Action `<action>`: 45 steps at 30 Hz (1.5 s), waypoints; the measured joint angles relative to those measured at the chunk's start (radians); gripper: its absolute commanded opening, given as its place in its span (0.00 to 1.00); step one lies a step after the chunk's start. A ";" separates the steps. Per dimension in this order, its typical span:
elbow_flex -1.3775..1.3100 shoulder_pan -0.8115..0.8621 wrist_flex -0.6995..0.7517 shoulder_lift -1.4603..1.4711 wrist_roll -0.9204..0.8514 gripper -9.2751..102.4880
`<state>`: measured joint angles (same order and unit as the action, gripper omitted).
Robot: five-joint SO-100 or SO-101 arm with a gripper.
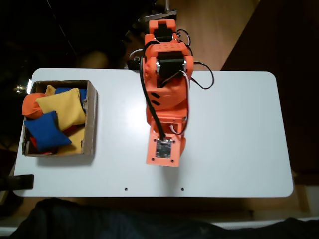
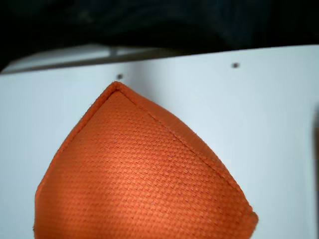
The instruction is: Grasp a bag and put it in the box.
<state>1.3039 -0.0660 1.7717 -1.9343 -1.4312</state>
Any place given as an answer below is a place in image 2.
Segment orange bean bag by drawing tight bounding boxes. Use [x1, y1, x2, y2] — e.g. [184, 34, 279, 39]
[32, 81, 259, 239]

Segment white ledge board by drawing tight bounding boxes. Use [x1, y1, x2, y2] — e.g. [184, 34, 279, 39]
[1, 44, 180, 75]

